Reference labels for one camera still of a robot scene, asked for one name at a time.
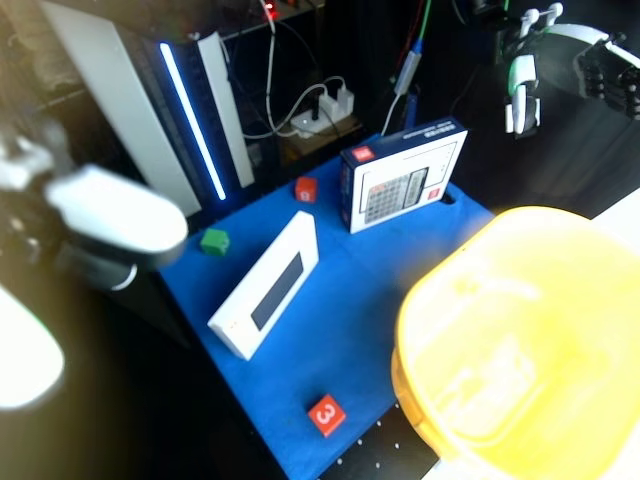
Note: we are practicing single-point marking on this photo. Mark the calculator box white and navy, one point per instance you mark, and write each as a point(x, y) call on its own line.
point(400, 180)

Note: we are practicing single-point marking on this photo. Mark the white power strip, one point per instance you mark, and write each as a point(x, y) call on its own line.
point(330, 107)

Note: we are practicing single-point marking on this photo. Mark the yellow plastic basin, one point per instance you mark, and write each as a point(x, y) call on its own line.
point(525, 350)

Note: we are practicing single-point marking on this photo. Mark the red wooden cube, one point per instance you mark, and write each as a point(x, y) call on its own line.
point(305, 190)

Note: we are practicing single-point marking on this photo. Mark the green wooden cube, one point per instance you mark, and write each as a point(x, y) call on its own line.
point(215, 242)

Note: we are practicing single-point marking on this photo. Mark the blue cloth mat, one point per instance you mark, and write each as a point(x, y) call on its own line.
point(310, 350)

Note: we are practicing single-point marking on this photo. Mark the red cube with numeral three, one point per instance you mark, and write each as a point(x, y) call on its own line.
point(326, 415)

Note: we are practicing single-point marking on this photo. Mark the white adapter with blue plug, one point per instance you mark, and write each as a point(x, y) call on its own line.
point(406, 72)

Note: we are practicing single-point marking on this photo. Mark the black rack red light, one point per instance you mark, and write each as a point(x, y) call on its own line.
point(295, 12)

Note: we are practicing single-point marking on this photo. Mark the white black tower blue light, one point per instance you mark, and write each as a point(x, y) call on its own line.
point(125, 100)

